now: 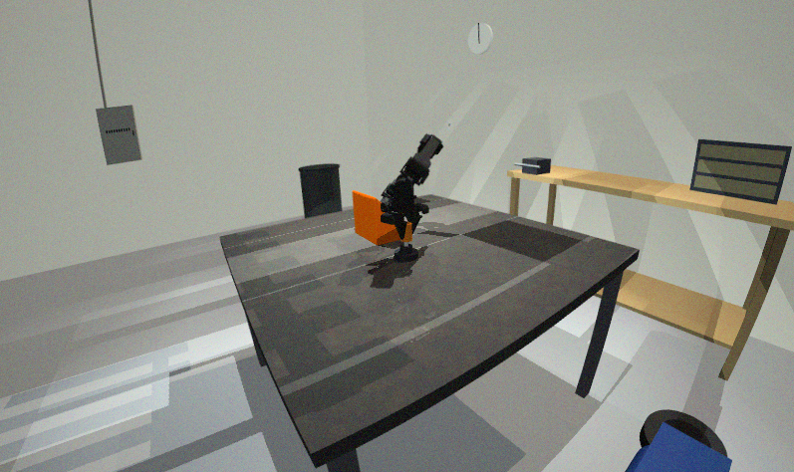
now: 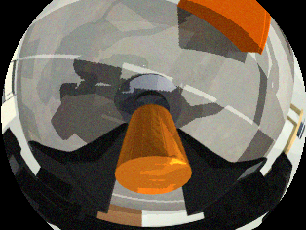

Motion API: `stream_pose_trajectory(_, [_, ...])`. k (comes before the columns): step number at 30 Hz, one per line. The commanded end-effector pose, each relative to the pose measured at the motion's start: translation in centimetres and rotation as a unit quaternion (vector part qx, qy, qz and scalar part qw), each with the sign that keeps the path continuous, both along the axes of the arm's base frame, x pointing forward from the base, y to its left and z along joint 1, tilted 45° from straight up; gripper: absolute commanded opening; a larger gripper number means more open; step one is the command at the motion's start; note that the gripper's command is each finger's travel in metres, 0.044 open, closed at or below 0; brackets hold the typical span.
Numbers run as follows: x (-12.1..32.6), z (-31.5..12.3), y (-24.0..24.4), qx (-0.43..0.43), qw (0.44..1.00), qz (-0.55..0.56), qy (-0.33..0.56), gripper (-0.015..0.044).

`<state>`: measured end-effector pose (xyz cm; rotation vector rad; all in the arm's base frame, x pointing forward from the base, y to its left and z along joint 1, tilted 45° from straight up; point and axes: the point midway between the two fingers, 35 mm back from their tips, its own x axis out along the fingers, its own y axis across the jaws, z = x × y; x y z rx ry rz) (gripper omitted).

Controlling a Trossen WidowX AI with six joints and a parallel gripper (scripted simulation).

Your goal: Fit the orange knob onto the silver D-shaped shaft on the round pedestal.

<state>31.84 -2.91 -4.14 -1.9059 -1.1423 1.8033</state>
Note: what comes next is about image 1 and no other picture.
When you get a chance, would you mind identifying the orange knob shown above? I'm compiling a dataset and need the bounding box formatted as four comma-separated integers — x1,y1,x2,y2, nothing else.
400,222,412,242

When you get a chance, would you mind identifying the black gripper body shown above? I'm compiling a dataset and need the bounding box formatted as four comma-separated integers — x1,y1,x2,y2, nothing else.
381,193,429,225

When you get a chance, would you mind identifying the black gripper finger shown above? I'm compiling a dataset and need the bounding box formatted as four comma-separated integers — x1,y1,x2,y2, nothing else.
406,215,422,234
395,221,407,240

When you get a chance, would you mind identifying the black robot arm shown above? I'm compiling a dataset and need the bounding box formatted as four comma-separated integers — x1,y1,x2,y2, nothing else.
380,133,443,212

